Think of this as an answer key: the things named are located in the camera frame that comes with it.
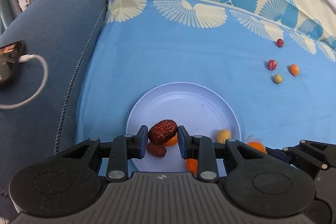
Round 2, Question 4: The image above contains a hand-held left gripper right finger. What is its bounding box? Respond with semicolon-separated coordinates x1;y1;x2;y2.
178;125;271;182

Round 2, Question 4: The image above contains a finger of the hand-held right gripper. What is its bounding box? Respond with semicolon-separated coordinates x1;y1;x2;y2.
265;139;336;181

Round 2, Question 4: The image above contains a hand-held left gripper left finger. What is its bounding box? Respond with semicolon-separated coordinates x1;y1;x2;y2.
60;125;149;183

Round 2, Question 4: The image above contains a dried red jujube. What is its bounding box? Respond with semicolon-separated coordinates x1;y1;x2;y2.
148;119;178;146
146;142;167;158

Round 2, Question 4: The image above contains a light blue plate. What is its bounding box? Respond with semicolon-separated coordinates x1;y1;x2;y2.
126;82;240;177

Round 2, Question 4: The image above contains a blue fan-print blanket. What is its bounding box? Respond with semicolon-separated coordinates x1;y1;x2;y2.
59;0;336;177

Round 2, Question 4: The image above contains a blue sofa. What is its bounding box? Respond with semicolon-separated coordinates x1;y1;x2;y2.
0;0;112;216

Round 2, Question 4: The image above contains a black smartphone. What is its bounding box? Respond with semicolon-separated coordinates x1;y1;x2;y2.
0;40;27;88

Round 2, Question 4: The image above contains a white charging cable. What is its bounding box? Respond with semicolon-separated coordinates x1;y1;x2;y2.
0;54;49;110

